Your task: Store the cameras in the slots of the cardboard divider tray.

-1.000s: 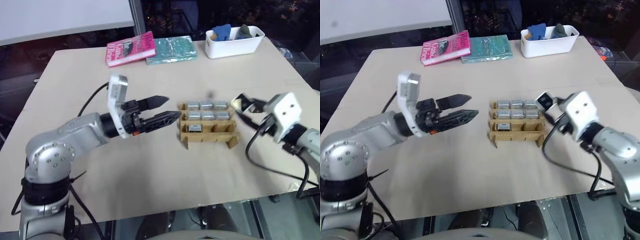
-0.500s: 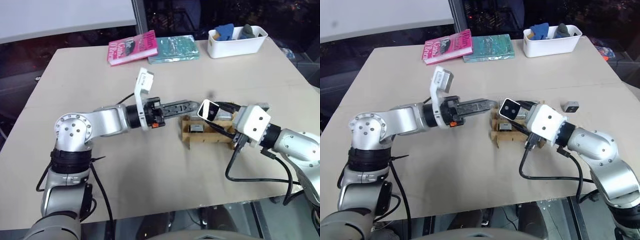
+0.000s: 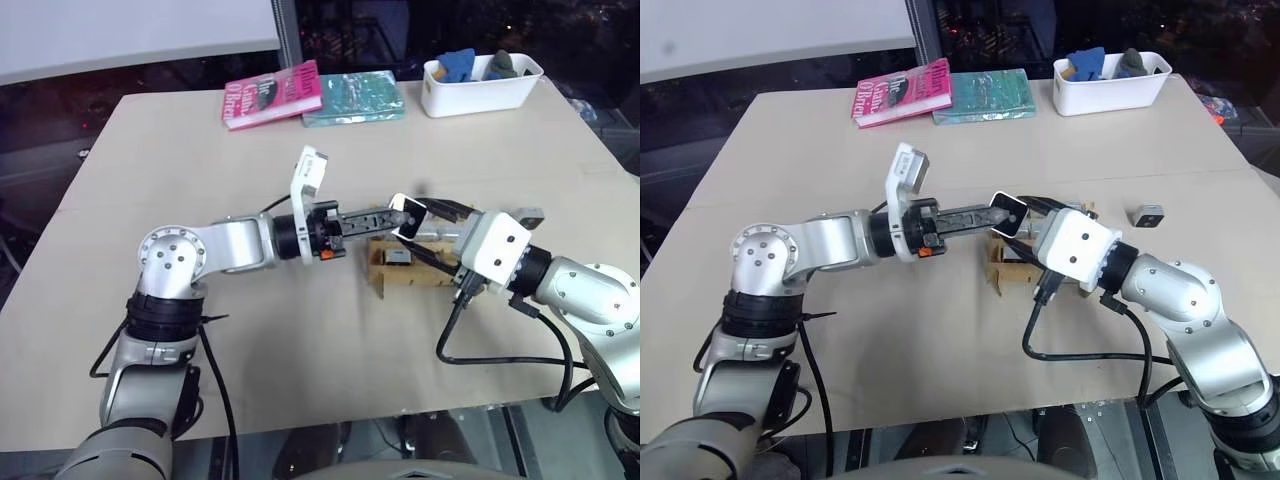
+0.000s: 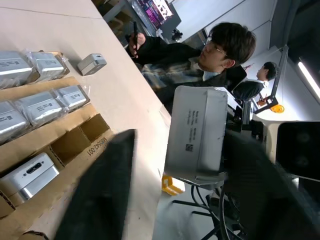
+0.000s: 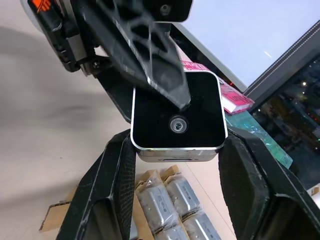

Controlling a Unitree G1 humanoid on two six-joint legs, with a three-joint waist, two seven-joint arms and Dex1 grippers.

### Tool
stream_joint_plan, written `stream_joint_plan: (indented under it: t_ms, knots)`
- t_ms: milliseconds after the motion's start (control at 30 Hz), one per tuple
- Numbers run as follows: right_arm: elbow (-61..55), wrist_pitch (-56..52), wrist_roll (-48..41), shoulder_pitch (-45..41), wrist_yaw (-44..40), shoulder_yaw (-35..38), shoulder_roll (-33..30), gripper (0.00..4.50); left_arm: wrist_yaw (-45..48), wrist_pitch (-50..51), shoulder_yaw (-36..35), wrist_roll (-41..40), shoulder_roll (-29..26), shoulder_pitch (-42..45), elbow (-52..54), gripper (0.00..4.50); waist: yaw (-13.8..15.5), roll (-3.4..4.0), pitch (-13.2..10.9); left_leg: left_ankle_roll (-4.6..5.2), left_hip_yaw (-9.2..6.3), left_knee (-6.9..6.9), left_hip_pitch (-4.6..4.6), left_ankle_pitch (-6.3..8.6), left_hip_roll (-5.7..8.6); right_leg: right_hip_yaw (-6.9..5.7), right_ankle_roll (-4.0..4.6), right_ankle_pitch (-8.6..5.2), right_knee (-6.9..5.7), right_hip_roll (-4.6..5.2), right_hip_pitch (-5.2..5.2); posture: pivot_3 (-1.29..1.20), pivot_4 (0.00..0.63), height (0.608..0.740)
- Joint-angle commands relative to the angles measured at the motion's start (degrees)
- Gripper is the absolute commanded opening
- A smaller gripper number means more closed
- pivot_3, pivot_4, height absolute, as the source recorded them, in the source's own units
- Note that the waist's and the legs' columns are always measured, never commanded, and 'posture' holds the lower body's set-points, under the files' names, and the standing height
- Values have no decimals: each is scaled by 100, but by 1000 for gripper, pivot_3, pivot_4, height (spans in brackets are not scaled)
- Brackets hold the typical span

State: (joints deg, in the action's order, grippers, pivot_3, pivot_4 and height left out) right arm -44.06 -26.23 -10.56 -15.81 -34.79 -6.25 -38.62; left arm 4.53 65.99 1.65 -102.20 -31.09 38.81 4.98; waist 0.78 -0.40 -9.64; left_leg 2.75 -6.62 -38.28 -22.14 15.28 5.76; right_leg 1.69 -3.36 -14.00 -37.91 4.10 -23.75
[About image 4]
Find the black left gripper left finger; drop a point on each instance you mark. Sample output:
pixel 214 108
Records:
pixel 100 195

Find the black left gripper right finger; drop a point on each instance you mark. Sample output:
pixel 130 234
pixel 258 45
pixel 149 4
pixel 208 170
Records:
pixel 260 195

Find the silver camera with label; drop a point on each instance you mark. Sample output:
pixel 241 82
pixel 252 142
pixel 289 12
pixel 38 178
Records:
pixel 197 130

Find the cardboard divider tray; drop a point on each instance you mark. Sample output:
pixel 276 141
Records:
pixel 75 145

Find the man's bare hand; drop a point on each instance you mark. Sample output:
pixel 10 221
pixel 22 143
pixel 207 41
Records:
pixel 138 42

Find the black box with round lenses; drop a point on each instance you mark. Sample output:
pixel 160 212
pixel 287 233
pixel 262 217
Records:
pixel 298 148

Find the yellow plastic block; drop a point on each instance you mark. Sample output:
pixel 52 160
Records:
pixel 171 186

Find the orange round object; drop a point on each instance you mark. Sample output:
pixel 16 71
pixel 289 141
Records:
pixel 277 109

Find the seated person in dark top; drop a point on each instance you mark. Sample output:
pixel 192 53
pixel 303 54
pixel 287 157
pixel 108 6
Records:
pixel 255 83

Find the black office chair back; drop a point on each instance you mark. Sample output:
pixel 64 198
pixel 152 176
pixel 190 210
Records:
pixel 236 77

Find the long white light strip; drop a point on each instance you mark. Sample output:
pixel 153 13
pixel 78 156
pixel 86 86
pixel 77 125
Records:
pixel 310 77

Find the man with glasses, dark jacket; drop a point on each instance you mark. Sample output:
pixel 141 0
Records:
pixel 185 65

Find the computer monitor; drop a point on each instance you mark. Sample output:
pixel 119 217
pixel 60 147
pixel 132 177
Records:
pixel 157 12

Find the unwrapped silver camera with port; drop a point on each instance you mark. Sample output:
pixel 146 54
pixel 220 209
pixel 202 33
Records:
pixel 30 175

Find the plastic wrapped silver camera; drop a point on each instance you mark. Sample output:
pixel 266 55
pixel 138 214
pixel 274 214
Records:
pixel 11 122
pixel 41 108
pixel 72 96
pixel 47 65
pixel 12 67

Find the black angular metal frame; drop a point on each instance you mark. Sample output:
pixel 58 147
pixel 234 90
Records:
pixel 275 82

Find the small bare silver camera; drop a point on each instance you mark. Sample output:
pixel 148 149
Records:
pixel 91 64

